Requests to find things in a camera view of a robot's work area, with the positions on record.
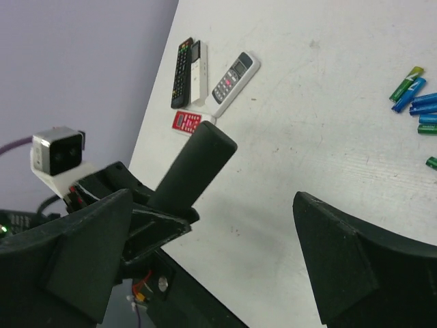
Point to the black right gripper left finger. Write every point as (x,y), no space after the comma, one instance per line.
(61,273)

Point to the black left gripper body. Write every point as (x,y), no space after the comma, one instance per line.
(96,186)

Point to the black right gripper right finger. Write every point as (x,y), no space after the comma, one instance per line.
(363,275)

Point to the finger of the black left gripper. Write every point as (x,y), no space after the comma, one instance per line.
(142,242)
(146,217)

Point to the slim black remote control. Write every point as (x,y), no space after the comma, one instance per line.
(203,156)

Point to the red and white remote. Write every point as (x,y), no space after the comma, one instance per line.
(186,122)

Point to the black multi-button remote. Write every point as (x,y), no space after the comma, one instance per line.
(182,79)

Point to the slim white remote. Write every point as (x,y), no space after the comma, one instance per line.
(199,73)

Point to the grey and white remote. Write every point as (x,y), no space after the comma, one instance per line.
(231,84)

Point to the green battery bottom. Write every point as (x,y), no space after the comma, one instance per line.
(432,162)

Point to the green yellow-tip battery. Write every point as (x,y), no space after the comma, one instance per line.
(427,129)

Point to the green blue battery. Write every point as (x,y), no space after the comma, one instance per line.
(428,119)

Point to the blue battery lower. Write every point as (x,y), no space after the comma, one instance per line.
(423,110)

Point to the blue battery leftmost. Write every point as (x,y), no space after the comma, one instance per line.
(409,94)

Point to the blue battery upper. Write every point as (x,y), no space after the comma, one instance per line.
(424,100)

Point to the green battery top left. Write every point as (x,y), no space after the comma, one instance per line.
(410,78)

